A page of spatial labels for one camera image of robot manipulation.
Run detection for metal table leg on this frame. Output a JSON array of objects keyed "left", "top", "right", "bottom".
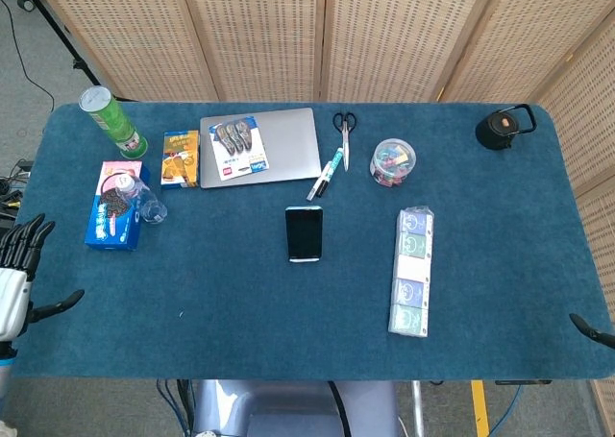
[{"left": 411, "top": 380, "right": 427, "bottom": 437}]

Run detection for green and white marker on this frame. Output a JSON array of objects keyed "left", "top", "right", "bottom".
[{"left": 314, "top": 147, "right": 345, "bottom": 199}]

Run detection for blue cookie box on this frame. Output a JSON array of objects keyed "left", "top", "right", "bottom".
[{"left": 84, "top": 160, "right": 150, "bottom": 252}]

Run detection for clear jar of coloured clips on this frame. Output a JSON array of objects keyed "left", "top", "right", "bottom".
[{"left": 369, "top": 137, "right": 418, "bottom": 187}]

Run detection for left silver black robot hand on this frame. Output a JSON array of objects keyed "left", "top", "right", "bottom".
[{"left": 0, "top": 213, "right": 86, "bottom": 347}]

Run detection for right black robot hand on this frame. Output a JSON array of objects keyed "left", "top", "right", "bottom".
[{"left": 569, "top": 312, "right": 615, "bottom": 351}]

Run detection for long pack of tissue packets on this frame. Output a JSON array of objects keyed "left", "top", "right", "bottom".
[{"left": 387, "top": 205, "right": 436, "bottom": 336}]

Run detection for blister pack on white card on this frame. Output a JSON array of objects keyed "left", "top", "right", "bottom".
[{"left": 208, "top": 115, "right": 270, "bottom": 182}]

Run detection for yellow snack box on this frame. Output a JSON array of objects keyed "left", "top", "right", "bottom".
[{"left": 160, "top": 130, "right": 201, "bottom": 188}]

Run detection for black and white marker pen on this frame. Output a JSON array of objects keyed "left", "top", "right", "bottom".
[{"left": 306, "top": 160, "right": 333, "bottom": 202}]

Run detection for black torso cable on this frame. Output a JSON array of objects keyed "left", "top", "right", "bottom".
[{"left": 328, "top": 381, "right": 351, "bottom": 437}]

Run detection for clear plastic water bottle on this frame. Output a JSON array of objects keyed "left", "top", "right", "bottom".
[{"left": 113, "top": 172, "right": 168, "bottom": 226}]

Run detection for black handled scissors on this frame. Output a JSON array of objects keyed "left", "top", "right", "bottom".
[{"left": 332, "top": 111, "right": 357, "bottom": 172}]

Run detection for bundle of floor cables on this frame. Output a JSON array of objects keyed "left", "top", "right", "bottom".
[{"left": 0, "top": 158, "right": 34, "bottom": 220}]

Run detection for blue cables under table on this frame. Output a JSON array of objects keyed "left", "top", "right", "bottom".
[{"left": 156, "top": 378, "right": 194, "bottom": 437}]

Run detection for grey robot torso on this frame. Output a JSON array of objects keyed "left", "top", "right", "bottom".
[{"left": 191, "top": 378, "right": 403, "bottom": 437}]

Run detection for black smartphone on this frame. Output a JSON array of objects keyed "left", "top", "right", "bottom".
[{"left": 284, "top": 206, "right": 324, "bottom": 260}]

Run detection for grey closed laptop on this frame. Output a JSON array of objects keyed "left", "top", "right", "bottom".
[{"left": 199, "top": 108, "right": 322, "bottom": 189}]

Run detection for blue table cloth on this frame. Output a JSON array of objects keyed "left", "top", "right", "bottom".
[{"left": 10, "top": 101, "right": 615, "bottom": 381}]

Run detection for black teapot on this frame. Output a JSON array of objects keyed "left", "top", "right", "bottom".
[{"left": 475, "top": 103, "right": 537, "bottom": 149}]

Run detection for black floor cable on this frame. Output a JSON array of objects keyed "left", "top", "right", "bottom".
[{"left": 0, "top": 0, "right": 55, "bottom": 119}]

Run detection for green bag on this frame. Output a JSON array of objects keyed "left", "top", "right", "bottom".
[{"left": 78, "top": 85, "right": 149, "bottom": 160}]

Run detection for woven wooden folding screen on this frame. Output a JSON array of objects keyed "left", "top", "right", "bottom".
[{"left": 28, "top": 0, "right": 615, "bottom": 437}]

